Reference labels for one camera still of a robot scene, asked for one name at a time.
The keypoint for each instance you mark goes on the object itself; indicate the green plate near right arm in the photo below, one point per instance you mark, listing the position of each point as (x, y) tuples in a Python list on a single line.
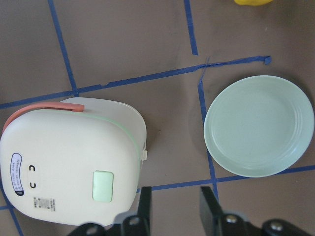
[(259, 126)]

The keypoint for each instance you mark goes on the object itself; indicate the white rice cooker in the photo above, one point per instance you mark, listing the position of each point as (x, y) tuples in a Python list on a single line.
[(74, 161)]

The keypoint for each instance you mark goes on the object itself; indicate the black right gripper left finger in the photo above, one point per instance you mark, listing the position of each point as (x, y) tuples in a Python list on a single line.
[(137, 224)]

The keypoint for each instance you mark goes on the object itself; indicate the yellow potato toy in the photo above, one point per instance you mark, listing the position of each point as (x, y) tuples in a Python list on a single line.
[(252, 2)]

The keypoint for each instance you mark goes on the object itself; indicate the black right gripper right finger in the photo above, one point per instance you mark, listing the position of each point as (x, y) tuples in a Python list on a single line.
[(217, 222)]

